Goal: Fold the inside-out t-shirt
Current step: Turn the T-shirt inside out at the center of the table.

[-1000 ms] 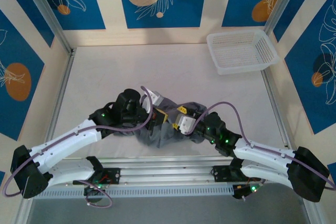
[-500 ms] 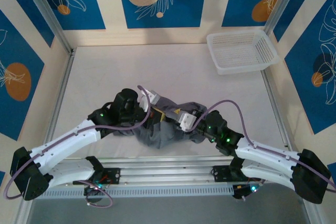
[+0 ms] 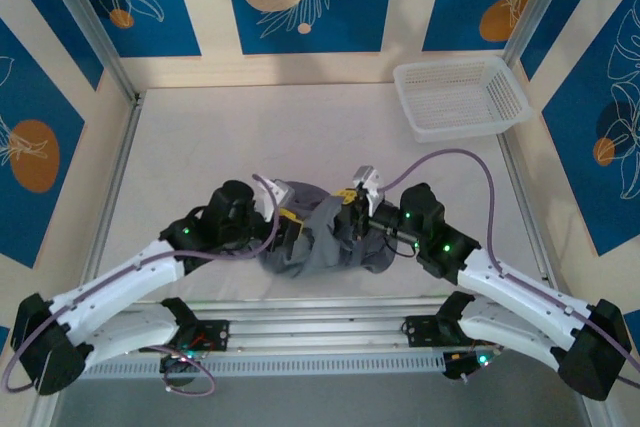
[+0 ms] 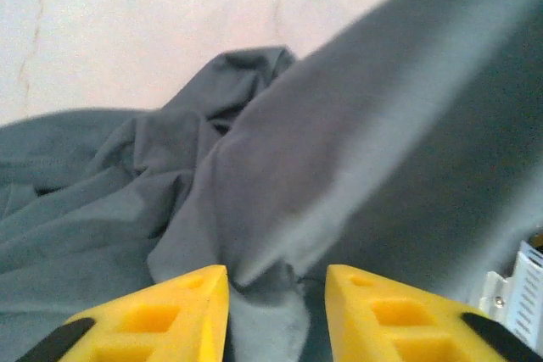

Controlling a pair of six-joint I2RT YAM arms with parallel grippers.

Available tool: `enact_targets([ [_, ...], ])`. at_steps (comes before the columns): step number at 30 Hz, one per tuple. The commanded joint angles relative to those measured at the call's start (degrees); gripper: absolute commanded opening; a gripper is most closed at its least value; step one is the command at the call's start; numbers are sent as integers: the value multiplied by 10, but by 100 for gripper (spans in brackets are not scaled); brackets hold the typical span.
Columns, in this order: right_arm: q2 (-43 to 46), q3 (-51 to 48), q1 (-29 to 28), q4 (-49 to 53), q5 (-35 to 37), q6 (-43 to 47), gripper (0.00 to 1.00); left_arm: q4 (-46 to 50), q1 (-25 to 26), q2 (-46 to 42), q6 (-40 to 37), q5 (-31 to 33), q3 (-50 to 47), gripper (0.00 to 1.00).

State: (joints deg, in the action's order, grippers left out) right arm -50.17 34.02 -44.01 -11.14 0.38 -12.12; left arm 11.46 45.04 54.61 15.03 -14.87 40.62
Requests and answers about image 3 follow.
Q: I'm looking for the black controller board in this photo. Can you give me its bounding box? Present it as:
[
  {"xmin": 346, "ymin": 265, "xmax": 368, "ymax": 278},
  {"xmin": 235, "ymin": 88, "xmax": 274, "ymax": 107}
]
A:
[
  {"xmin": 158, "ymin": 350, "xmax": 205, "ymax": 389},
  {"xmin": 442, "ymin": 350, "xmax": 497, "ymax": 381}
]

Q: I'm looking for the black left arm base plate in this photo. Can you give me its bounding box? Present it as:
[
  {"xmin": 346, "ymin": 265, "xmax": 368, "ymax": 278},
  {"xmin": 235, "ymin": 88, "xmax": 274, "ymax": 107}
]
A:
[{"xmin": 138, "ymin": 319, "xmax": 231, "ymax": 353}]

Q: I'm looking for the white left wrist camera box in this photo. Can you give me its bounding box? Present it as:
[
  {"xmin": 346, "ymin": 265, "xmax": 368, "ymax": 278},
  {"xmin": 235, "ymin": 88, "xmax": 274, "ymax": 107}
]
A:
[{"xmin": 254, "ymin": 176, "xmax": 295, "ymax": 222}]

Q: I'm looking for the grey slotted cable duct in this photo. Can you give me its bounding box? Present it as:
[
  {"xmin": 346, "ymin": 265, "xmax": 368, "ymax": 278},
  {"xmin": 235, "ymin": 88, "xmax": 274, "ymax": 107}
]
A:
[{"xmin": 62, "ymin": 351, "xmax": 449, "ymax": 379}]

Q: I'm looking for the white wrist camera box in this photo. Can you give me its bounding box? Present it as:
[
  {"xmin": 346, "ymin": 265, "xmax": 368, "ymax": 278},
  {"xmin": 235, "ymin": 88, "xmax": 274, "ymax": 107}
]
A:
[
  {"xmin": 254, "ymin": 176, "xmax": 295, "ymax": 222},
  {"xmin": 351, "ymin": 164, "xmax": 387, "ymax": 218}
]

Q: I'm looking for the aluminium rail frame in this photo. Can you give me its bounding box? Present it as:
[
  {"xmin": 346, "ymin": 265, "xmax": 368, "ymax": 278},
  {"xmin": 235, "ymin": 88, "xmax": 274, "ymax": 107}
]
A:
[{"xmin": 40, "ymin": 296, "xmax": 596, "ymax": 363}]

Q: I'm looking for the white plastic mesh basket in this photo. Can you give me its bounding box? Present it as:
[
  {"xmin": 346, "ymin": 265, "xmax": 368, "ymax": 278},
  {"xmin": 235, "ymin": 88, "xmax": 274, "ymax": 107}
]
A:
[{"xmin": 393, "ymin": 55, "xmax": 532, "ymax": 144}]

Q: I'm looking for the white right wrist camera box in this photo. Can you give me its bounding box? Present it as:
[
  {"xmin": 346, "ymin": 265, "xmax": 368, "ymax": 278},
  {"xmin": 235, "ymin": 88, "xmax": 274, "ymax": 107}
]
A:
[{"xmin": 351, "ymin": 164, "xmax": 387, "ymax": 218}]

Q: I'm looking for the aluminium corner post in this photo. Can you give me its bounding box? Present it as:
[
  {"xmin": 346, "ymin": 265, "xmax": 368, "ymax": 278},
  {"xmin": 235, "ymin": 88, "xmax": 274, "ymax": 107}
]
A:
[
  {"xmin": 501, "ymin": 0, "xmax": 574, "ymax": 66},
  {"xmin": 37, "ymin": 0, "xmax": 146, "ymax": 106}
]

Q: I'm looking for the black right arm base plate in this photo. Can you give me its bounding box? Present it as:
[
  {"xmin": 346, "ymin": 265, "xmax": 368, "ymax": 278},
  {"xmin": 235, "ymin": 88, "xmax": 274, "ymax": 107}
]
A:
[{"xmin": 401, "ymin": 314, "xmax": 501, "ymax": 348}]

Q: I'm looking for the grey t-shirt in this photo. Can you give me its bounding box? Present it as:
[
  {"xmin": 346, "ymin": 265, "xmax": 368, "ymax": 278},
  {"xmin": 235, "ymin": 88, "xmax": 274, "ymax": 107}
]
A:
[{"xmin": 257, "ymin": 179, "xmax": 399, "ymax": 281}]

